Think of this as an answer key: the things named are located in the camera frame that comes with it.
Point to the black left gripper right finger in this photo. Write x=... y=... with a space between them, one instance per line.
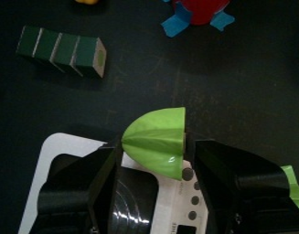
x=245 y=189

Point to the dark green sliced toy vegetable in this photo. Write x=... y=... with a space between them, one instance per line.
x=62 y=50

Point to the green toy starfruit piece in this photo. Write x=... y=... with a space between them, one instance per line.
x=295 y=189

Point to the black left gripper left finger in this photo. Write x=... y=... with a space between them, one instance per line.
x=74 y=189

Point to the yellow toy piece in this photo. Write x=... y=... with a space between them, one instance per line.
x=88 y=1

